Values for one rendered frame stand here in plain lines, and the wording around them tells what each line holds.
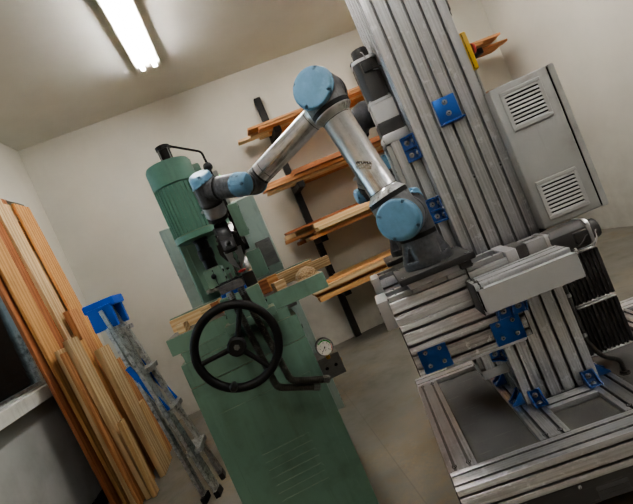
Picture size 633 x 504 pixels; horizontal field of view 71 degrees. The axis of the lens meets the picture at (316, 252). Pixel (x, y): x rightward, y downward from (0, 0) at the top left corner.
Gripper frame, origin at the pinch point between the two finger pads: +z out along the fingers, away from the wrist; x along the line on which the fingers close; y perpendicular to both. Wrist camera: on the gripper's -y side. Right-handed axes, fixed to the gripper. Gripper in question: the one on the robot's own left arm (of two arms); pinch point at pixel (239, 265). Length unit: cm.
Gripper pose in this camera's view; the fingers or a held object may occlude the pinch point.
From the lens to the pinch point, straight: 157.4
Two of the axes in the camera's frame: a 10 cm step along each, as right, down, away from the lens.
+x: -9.1, 4.0, -1.5
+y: -3.3, -4.4, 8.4
